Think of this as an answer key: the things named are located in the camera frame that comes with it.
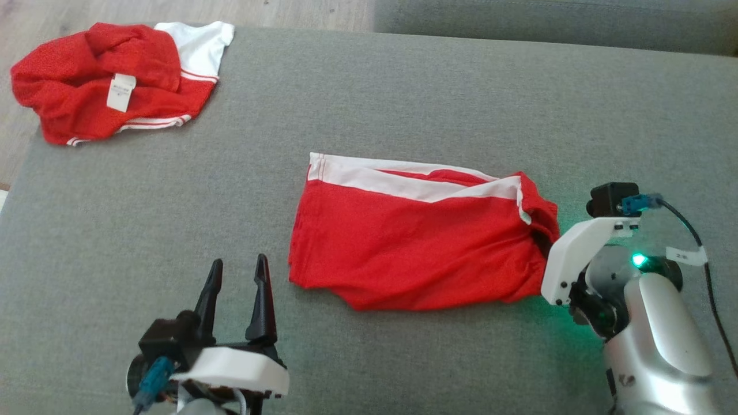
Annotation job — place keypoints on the red Bulls 23 jersey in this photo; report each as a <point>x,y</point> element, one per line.
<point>63,92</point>

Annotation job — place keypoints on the grey sofa back cushion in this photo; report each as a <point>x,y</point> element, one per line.
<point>548,23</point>

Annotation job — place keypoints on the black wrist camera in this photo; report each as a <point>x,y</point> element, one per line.
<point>611,199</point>
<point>167,340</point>

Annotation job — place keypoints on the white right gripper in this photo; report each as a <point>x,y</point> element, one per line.
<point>568,256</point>

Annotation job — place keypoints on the red white-trimmed shorts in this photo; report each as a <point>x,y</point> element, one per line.
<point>403,242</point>

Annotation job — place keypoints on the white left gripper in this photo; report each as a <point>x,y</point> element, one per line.
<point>236,366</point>

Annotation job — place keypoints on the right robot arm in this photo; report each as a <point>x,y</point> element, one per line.
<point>657,346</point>

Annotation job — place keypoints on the grey sofa seat cushion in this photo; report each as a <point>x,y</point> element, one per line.
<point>403,86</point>

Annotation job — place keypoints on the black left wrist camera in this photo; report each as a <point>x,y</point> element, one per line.
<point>167,340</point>

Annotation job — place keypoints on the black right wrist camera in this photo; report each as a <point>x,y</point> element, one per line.
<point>611,199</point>

